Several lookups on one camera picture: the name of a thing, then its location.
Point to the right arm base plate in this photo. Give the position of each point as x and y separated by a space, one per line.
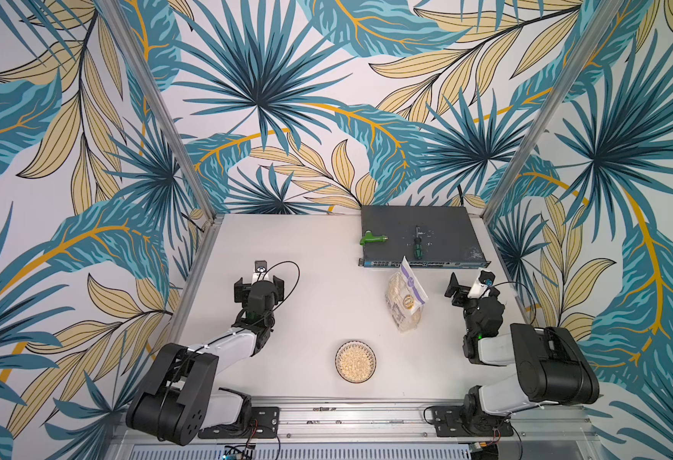
465 422

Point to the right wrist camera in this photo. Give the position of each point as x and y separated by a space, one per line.
484 282

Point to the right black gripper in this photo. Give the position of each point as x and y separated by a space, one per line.
459 293

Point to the green T-handle tool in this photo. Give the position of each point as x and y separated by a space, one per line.
369 237

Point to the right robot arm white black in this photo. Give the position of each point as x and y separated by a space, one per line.
549 365

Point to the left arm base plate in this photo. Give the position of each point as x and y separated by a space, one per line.
261 422

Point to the right aluminium frame post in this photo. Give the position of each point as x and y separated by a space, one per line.
602 18

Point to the left aluminium frame post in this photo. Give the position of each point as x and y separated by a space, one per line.
123 33

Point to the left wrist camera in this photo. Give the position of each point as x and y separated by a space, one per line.
261 271

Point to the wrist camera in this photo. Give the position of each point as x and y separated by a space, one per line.
261 271
484 282

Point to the aluminium frame post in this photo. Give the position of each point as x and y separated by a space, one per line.
123 33
602 18

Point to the oatmeal bag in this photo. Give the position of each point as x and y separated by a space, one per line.
405 298

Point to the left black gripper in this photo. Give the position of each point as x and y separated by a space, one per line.
241 291

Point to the dark green screwdriver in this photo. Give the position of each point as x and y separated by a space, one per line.
418 243

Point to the patterned breakfast bowl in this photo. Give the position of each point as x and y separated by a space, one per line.
355 362

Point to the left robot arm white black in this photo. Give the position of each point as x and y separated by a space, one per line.
177 399

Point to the grey network switch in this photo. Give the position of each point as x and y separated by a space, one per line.
449 239

